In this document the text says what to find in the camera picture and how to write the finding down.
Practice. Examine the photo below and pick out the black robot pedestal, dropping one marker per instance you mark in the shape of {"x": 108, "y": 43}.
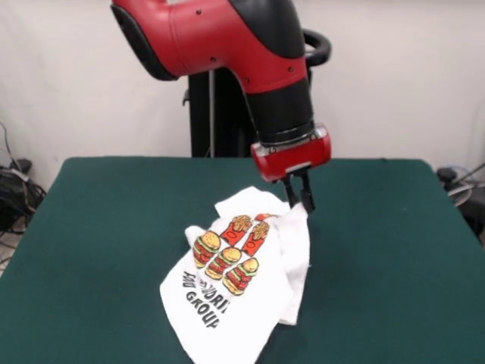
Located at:
{"x": 219, "y": 113}

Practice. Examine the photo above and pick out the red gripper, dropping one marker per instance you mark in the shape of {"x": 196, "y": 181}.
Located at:
{"x": 295, "y": 159}

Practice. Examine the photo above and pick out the white towel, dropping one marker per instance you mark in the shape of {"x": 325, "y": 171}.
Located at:
{"x": 257, "y": 311}

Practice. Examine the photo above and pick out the dark green table cloth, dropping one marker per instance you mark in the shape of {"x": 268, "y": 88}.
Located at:
{"x": 379, "y": 284}

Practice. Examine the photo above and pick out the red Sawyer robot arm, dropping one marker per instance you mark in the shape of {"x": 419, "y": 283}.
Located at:
{"x": 235, "y": 41}

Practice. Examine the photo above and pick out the black power adapter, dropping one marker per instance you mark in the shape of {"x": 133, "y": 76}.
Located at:
{"x": 22, "y": 165}

